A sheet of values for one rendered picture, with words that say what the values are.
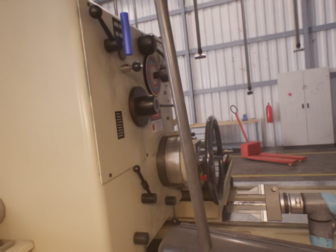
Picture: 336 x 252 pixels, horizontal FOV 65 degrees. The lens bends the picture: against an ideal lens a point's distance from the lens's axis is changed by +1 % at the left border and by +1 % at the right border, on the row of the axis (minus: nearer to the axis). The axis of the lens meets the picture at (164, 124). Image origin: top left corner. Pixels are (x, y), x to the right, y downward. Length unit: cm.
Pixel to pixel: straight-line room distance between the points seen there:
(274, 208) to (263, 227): 81
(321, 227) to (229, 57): 771
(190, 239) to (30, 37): 64
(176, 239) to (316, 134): 770
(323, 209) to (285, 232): 80
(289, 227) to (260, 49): 714
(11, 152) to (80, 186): 24
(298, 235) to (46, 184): 149
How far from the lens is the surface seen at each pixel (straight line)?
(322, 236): 114
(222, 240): 50
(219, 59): 865
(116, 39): 81
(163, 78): 108
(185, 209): 169
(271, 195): 110
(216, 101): 855
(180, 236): 53
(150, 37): 104
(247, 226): 191
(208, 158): 97
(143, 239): 91
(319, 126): 811
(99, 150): 72
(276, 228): 190
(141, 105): 91
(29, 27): 83
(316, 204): 110
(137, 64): 85
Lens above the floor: 153
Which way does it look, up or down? 4 degrees down
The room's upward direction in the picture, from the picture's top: 6 degrees counter-clockwise
